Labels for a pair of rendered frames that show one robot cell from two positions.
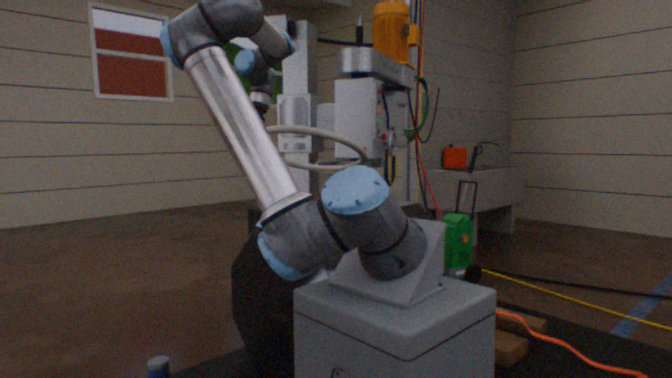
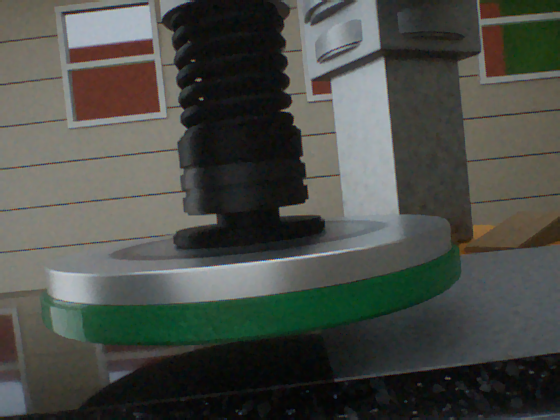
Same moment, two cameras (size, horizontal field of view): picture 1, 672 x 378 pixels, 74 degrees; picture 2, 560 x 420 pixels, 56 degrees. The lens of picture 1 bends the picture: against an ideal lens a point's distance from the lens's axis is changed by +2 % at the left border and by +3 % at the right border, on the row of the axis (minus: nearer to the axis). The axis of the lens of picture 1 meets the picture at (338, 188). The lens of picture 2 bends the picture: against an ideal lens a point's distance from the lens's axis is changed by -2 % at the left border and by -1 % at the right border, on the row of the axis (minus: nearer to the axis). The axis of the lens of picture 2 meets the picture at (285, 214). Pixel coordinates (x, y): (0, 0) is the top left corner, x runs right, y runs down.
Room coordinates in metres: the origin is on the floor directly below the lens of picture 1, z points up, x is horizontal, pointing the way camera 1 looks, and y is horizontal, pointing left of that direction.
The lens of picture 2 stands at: (2.25, -0.34, 0.93)
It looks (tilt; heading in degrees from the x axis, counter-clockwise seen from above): 3 degrees down; 44
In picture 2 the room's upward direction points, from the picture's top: 6 degrees counter-clockwise
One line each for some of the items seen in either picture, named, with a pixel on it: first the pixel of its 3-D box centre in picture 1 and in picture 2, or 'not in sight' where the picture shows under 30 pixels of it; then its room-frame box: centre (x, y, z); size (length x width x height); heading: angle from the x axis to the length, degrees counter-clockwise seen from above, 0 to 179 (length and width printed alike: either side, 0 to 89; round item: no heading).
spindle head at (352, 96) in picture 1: (364, 122); not in sight; (2.52, -0.15, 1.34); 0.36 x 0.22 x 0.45; 158
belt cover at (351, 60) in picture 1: (377, 74); not in sight; (2.77, -0.25, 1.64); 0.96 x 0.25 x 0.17; 158
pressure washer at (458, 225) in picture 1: (453, 231); not in sight; (3.77, -1.00, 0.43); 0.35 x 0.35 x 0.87; 26
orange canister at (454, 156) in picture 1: (457, 157); not in sight; (5.54, -1.50, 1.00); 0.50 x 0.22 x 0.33; 134
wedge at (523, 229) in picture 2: not in sight; (517, 230); (3.22, 0.03, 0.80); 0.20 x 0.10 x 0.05; 173
